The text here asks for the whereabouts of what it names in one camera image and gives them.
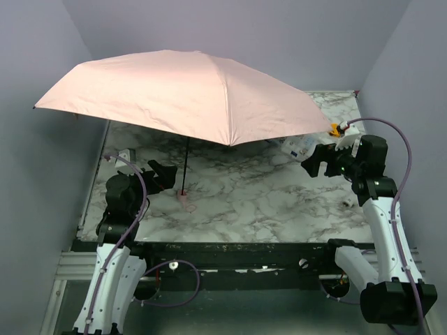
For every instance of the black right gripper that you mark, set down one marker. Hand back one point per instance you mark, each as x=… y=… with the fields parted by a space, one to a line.
x=323 y=159

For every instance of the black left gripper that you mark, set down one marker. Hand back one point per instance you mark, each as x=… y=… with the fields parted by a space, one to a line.
x=154 y=179

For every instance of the pink folding umbrella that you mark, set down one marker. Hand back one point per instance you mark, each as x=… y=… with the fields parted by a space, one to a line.
x=193 y=94

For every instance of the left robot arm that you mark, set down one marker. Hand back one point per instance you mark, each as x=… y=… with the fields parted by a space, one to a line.
x=118 y=268

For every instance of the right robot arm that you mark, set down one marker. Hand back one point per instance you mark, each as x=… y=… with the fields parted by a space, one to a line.
x=394 y=293

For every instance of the orange tape measure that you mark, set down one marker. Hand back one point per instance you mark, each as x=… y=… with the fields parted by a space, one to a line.
x=335 y=130

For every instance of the white tissue packet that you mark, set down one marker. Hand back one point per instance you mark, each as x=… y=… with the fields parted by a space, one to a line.
x=299 y=147

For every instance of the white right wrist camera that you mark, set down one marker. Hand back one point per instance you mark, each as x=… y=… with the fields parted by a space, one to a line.
x=348 y=134

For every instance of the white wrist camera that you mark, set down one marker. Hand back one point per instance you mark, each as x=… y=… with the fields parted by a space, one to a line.
x=348 y=134
x=122 y=159

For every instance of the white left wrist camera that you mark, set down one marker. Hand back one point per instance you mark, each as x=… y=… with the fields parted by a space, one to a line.
x=122 y=159

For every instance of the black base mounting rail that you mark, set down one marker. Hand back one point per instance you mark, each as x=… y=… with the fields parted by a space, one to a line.
x=186 y=266

